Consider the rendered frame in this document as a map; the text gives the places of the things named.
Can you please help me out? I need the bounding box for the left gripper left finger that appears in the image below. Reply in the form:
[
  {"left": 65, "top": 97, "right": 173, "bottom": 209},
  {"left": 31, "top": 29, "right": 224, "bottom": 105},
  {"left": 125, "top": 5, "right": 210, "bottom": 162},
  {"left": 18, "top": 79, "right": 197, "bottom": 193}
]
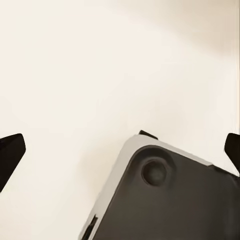
[{"left": 0, "top": 133, "right": 26, "bottom": 193}]

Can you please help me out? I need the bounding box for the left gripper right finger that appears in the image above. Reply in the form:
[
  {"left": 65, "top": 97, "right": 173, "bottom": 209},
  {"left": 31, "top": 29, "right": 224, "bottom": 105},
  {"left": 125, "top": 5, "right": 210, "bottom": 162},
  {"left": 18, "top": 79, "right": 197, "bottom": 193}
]
[{"left": 224, "top": 133, "right": 240, "bottom": 173}]

